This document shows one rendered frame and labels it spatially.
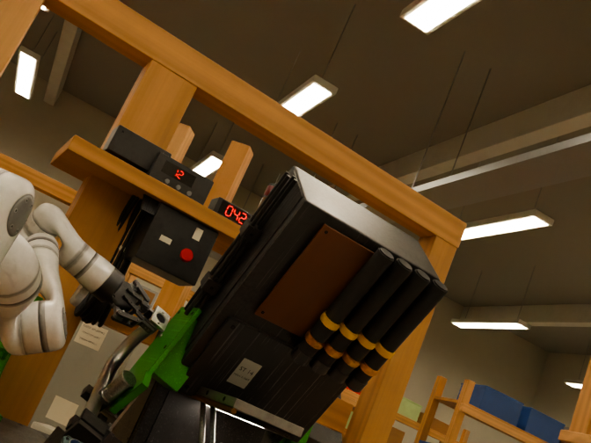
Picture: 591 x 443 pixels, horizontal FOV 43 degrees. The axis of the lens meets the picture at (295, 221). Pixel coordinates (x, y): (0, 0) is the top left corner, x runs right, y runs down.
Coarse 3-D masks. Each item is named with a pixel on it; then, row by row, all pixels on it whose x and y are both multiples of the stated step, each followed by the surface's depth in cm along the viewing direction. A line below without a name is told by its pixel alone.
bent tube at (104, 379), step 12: (156, 312) 165; (156, 324) 163; (132, 336) 168; (144, 336) 167; (120, 348) 167; (132, 348) 168; (108, 360) 166; (120, 360) 167; (108, 372) 162; (96, 384) 159; (96, 396) 155; (84, 408) 152; (96, 408) 152
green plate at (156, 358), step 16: (176, 320) 163; (192, 320) 157; (176, 336) 155; (144, 352) 163; (160, 352) 155; (176, 352) 156; (144, 368) 155; (160, 368) 155; (176, 368) 156; (176, 384) 156
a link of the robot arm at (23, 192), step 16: (0, 176) 94; (16, 176) 96; (0, 192) 93; (16, 192) 94; (32, 192) 97; (0, 208) 92; (16, 208) 94; (32, 208) 99; (0, 224) 93; (16, 224) 96; (0, 240) 94; (0, 256) 96
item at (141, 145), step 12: (120, 132) 184; (132, 132) 186; (108, 144) 183; (120, 144) 184; (132, 144) 185; (144, 144) 187; (120, 156) 185; (132, 156) 185; (144, 156) 187; (144, 168) 186
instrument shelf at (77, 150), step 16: (64, 144) 185; (80, 144) 175; (64, 160) 185; (80, 160) 179; (96, 160) 176; (112, 160) 178; (80, 176) 194; (96, 176) 187; (112, 176) 180; (128, 176) 179; (144, 176) 181; (128, 192) 190; (144, 192) 183; (160, 192) 183; (176, 192) 184; (176, 208) 185; (192, 208) 186; (208, 208) 188; (208, 224) 188; (224, 224) 190; (224, 240) 196
